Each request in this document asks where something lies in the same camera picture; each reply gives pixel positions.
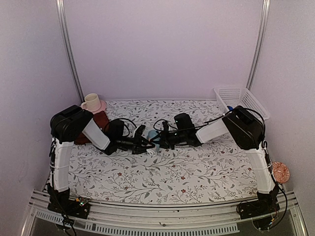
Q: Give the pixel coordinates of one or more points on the right aluminium frame post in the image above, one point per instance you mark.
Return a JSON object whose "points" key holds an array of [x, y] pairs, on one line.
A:
{"points": [[259, 42]]}

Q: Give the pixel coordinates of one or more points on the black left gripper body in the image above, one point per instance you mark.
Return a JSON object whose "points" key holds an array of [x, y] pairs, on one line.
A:
{"points": [[126, 144]]}

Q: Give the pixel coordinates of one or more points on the left aluminium frame post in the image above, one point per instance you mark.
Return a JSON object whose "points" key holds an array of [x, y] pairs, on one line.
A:
{"points": [[68, 48]]}

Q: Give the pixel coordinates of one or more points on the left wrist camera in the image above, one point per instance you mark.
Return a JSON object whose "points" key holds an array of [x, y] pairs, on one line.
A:
{"points": [[139, 131]]}

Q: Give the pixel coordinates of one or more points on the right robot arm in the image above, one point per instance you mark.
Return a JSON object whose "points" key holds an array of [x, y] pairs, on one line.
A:
{"points": [[247, 128]]}

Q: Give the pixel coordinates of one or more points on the pink saucer plate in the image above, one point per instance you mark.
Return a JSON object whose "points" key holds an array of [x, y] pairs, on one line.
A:
{"points": [[102, 107]]}

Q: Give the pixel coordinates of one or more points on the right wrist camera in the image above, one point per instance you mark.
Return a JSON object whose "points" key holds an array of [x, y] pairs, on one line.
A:
{"points": [[165, 127]]}

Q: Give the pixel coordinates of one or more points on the pink object at right edge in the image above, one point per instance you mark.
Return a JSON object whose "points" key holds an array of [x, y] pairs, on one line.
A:
{"points": [[281, 172]]}

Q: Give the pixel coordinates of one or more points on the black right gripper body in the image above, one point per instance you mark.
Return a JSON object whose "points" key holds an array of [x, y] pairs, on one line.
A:
{"points": [[169, 141]]}

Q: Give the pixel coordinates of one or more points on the aluminium frame post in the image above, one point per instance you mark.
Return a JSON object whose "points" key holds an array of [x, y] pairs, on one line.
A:
{"points": [[259, 42], [68, 48]]}

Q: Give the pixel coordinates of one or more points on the blue patterned towel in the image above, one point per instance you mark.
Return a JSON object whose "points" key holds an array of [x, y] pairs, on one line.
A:
{"points": [[154, 137]]}

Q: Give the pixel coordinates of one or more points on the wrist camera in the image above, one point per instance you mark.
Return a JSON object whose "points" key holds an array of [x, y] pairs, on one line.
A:
{"points": [[139, 131], [165, 127]]}

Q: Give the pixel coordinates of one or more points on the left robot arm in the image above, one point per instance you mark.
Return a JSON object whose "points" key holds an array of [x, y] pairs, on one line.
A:
{"points": [[67, 125]]}

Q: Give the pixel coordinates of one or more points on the cream ribbed mug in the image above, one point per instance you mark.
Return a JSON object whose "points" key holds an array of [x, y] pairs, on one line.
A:
{"points": [[91, 102]]}

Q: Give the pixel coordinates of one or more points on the white plastic basket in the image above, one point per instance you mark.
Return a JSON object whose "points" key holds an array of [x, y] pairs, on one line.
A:
{"points": [[232, 97]]}

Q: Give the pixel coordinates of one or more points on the front aluminium rail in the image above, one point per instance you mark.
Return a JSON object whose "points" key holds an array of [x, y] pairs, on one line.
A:
{"points": [[115, 219]]}

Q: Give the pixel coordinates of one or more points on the dark red towel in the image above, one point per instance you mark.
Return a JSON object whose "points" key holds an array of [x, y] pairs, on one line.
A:
{"points": [[101, 120]]}

